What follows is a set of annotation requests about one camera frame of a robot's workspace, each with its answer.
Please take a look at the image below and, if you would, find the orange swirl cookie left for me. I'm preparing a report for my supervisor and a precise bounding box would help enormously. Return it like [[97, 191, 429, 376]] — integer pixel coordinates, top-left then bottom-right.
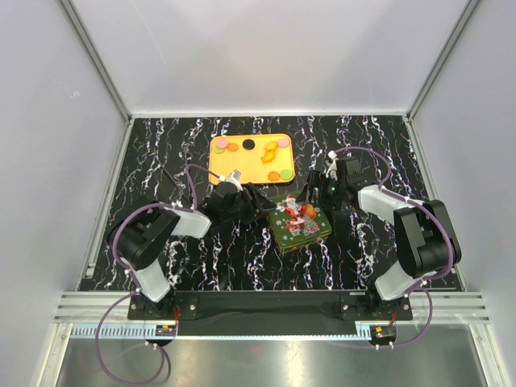
[[226, 143, 239, 152]]

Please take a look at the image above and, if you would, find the electronics board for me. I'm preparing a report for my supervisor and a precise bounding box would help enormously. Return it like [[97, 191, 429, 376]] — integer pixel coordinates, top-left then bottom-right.
[[372, 325, 397, 342], [156, 324, 177, 337]]

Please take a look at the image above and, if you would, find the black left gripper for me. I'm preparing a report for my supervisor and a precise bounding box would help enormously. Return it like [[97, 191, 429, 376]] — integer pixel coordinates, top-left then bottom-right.
[[222, 184, 277, 226]]

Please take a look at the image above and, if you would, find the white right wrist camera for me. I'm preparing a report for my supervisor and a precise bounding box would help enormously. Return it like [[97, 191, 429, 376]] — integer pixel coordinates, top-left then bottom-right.
[[324, 151, 338, 181]]

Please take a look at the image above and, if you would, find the left electronics board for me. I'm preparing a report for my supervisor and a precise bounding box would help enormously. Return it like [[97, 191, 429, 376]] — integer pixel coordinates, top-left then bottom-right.
[[156, 324, 177, 337]]

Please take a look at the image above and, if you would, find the pink round cookie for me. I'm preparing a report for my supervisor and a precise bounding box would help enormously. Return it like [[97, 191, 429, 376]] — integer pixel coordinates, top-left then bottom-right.
[[216, 139, 228, 148], [277, 138, 289, 148]]

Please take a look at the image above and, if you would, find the lower fish shaped cookie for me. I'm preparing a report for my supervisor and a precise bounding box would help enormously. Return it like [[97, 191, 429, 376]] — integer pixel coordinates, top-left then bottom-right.
[[260, 148, 277, 164]]

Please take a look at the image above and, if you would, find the upper fish shaped cookie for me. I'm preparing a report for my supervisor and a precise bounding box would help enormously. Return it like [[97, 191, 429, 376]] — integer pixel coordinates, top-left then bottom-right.
[[265, 141, 278, 151]]

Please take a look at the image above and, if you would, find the green round cookie right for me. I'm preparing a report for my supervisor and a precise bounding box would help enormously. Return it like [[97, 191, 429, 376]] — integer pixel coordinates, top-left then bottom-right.
[[280, 169, 293, 181]]

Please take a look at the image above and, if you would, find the fish shaped cookie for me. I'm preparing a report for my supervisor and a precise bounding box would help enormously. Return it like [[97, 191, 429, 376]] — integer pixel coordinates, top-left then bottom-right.
[[260, 148, 277, 164], [265, 141, 278, 151]]

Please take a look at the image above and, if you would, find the pink round cookie right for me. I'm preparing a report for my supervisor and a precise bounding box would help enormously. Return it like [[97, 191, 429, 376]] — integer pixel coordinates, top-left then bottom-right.
[[277, 138, 289, 148]]

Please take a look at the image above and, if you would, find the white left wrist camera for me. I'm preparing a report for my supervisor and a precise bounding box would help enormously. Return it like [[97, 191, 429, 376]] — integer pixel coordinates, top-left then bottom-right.
[[218, 170, 241, 185]]

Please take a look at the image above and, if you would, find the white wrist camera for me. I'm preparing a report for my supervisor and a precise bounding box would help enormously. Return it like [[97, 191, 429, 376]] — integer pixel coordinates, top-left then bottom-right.
[[218, 170, 241, 185], [324, 151, 338, 181]]

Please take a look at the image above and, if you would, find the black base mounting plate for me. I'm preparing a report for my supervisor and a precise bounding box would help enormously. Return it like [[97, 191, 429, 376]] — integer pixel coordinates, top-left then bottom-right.
[[127, 290, 413, 323]]

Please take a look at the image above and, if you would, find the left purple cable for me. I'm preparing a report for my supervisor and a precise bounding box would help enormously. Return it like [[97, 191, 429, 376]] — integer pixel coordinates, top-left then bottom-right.
[[94, 163, 227, 384]]

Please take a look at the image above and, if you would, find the aluminium frame rail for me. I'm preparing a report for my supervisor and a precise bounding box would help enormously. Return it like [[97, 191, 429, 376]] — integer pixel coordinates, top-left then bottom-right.
[[70, 322, 389, 341]]

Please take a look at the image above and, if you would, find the right electronics board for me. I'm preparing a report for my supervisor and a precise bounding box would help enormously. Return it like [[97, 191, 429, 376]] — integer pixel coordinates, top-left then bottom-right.
[[372, 325, 397, 342]]

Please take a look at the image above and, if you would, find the black sandwich cookie on tray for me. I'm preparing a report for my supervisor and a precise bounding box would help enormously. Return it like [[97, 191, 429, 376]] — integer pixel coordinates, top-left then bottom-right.
[[243, 139, 255, 150]]

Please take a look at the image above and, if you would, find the pink round cookie left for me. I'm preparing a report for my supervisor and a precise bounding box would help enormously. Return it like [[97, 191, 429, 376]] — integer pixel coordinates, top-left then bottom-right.
[[216, 139, 228, 148]]

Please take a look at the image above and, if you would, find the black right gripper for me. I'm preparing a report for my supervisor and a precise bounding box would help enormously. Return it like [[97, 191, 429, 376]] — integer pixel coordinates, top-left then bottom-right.
[[294, 170, 346, 212]]

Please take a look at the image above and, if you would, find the orange swirl cookie right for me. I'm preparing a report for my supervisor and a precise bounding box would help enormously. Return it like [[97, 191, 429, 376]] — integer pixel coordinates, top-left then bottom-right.
[[268, 171, 280, 181]]

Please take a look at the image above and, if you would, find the gold tin lid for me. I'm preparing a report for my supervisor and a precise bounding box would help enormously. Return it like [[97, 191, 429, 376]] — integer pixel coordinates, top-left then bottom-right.
[[267, 193, 332, 254]]

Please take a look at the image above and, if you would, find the orange swirl cookie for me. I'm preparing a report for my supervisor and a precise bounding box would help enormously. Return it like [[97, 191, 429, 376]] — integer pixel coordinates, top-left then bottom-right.
[[226, 143, 239, 152], [268, 171, 280, 181]]

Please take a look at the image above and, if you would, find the yellow plastic tray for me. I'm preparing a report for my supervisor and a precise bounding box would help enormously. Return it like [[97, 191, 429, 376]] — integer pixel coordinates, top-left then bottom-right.
[[208, 133, 296, 185]]

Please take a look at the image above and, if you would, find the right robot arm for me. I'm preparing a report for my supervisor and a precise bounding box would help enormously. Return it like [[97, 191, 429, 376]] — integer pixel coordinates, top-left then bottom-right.
[[298, 157, 462, 320]]

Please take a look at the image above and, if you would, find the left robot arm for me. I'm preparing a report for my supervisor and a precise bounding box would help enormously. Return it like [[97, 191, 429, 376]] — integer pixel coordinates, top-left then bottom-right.
[[106, 181, 277, 319]]

